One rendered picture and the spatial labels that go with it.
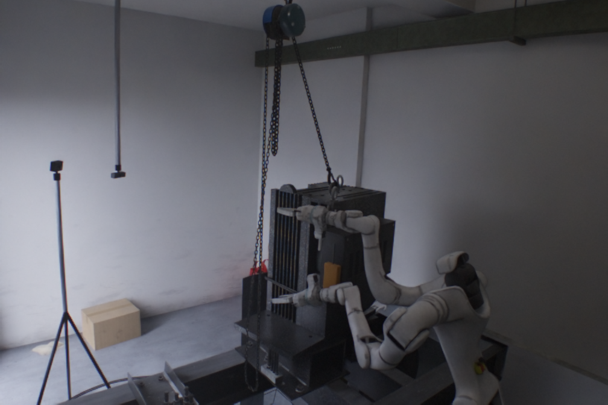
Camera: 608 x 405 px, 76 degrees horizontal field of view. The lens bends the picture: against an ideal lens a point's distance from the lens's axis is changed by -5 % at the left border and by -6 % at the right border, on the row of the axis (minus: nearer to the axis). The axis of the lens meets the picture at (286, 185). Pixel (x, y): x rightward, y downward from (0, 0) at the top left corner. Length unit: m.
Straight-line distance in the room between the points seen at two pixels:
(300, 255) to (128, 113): 2.30
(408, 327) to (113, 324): 3.04
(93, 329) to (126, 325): 0.29
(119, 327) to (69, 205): 1.14
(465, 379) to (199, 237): 3.31
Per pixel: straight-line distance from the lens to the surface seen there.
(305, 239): 2.13
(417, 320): 1.26
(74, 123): 3.82
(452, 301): 1.36
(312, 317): 2.23
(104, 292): 4.19
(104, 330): 3.92
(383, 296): 1.66
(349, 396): 2.27
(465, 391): 1.50
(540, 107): 2.70
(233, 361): 2.46
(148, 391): 2.28
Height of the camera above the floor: 2.00
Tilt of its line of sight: 9 degrees down
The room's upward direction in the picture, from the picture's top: 3 degrees clockwise
